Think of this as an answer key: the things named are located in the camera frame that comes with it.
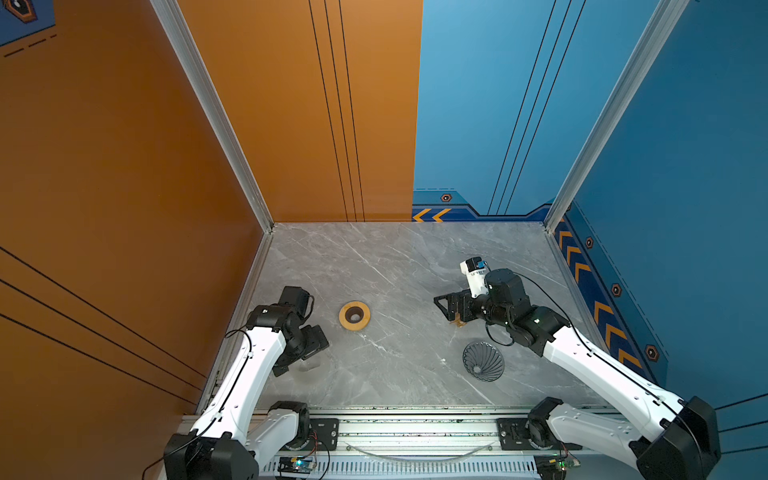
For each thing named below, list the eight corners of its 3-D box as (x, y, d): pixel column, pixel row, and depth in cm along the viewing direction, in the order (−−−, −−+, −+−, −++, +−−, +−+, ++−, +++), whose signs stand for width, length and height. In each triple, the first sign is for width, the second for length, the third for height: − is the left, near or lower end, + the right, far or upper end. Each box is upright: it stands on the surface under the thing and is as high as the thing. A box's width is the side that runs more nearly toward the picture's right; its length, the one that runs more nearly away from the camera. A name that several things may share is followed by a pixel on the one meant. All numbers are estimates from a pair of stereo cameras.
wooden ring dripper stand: (338, 330, 93) (337, 326, 91) (341, 305, 99) (340, 301, 97) (369, 330, 93) (369, 326, 91) (371, 305, 99) (370, 301, 97)
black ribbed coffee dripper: (462, 387, 82) (467, 379, 76) (457, 351, 89) (462, 341, 83) (500, 387, 82) (508, 379, 76) (492, 351, 89) (499, 341, 83)
